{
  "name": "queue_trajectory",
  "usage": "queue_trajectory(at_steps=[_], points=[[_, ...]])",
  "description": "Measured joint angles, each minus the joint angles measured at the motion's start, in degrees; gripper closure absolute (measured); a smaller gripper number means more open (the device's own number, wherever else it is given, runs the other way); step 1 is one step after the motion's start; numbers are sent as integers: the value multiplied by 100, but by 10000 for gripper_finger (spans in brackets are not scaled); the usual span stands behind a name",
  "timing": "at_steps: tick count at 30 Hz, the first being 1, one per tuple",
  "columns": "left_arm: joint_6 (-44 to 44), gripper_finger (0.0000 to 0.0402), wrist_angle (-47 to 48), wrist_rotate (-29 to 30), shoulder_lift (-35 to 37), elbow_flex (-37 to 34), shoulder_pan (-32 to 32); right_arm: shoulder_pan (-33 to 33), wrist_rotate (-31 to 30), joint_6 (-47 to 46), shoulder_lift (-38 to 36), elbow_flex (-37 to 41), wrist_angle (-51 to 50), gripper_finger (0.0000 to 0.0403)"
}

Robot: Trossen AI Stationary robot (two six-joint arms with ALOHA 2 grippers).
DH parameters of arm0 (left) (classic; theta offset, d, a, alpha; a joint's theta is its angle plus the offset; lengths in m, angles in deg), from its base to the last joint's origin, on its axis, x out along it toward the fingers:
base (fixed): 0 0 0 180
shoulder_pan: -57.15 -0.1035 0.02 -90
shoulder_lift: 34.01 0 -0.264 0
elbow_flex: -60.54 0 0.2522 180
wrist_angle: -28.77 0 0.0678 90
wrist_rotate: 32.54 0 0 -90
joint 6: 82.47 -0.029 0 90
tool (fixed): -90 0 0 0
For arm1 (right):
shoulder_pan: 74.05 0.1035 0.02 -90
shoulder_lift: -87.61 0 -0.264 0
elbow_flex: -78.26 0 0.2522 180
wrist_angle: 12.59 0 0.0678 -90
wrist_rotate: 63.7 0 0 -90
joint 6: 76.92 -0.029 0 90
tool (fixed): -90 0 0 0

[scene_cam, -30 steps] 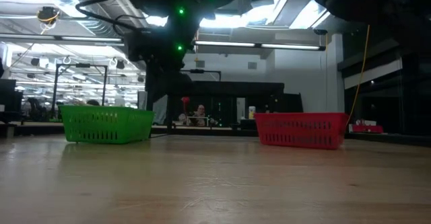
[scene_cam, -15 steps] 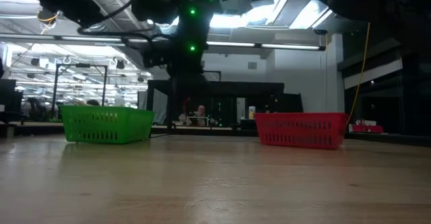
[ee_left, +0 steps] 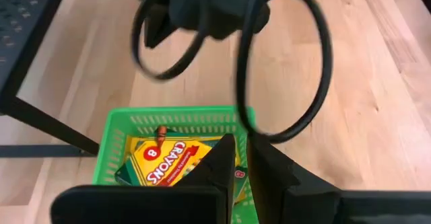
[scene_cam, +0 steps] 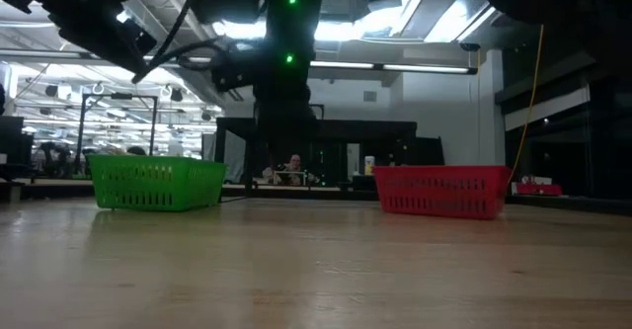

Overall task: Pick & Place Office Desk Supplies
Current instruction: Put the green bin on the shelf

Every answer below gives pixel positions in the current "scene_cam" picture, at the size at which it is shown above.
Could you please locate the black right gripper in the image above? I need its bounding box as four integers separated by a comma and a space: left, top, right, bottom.
252, 22, 318, 121

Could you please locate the green plastic basket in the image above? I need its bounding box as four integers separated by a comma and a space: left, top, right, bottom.
86, 153, 228, 213

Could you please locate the red plastic basket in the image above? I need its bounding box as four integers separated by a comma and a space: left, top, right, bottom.
372, 164, 514, 220

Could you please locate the black mesh metal shelf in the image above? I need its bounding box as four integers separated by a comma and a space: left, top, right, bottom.
214, 116, 419, 205

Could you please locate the long ceiling light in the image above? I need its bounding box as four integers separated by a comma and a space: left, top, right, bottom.
309, 60, 478, 76

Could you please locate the dark monitor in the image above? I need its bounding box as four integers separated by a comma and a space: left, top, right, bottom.
0, 115, 35, 182

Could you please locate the red box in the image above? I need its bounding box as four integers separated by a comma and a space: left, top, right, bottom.
511, 174, 564, 198

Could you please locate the black right camera cable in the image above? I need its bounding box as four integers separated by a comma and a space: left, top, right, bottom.
130, 0, 233, 84

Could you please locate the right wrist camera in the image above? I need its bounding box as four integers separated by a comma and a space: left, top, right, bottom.
210, 56, 259, 94

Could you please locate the black metal rig frame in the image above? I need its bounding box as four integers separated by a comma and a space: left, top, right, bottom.
76, 91, 159, 172

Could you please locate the hanging yellow cable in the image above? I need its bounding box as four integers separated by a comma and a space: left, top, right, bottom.
507, 22, 545, 187

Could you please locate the black metal table frame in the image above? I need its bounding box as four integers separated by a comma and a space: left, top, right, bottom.
0, 176, 632, 217

